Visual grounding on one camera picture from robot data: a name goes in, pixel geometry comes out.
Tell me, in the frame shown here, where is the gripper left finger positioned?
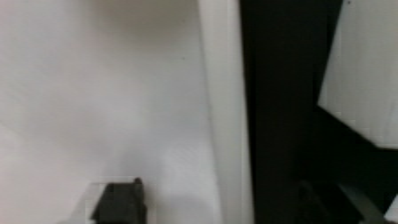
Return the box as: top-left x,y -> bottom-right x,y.
91,178 -> 148,224

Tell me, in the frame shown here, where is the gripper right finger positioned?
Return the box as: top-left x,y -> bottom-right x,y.
295,182 -> 398,224

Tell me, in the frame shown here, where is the white square tabletop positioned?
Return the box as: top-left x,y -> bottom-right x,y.
0,0 -> 254,224

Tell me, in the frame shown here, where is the white table leg back right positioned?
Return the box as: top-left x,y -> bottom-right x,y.
318,0 -> 398,150

